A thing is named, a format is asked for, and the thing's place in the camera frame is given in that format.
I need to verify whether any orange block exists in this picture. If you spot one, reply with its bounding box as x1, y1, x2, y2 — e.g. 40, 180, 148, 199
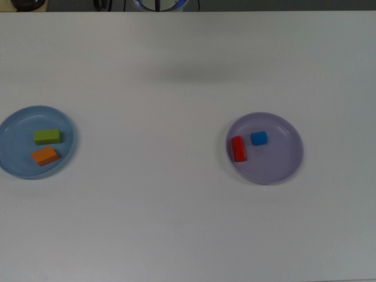
31, 146, 61, 167

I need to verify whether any dark round object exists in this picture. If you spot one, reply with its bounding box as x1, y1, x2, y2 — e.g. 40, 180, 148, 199
11, 0, 45, 7

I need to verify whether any red cylinder block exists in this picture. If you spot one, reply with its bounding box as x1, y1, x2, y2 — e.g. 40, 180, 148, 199
231, 135, 248, 163

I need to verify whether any blue block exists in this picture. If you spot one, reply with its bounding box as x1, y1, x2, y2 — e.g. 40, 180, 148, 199
250, 131, 268, 146

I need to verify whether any purple plate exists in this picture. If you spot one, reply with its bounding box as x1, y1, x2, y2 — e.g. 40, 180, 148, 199
225, 112, 304, 186

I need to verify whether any green block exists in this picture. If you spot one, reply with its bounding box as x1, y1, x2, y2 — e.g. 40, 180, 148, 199
33, 128, 63, 146

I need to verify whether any blue plate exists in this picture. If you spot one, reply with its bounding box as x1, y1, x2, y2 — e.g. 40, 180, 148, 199
0, 105, 79, 180

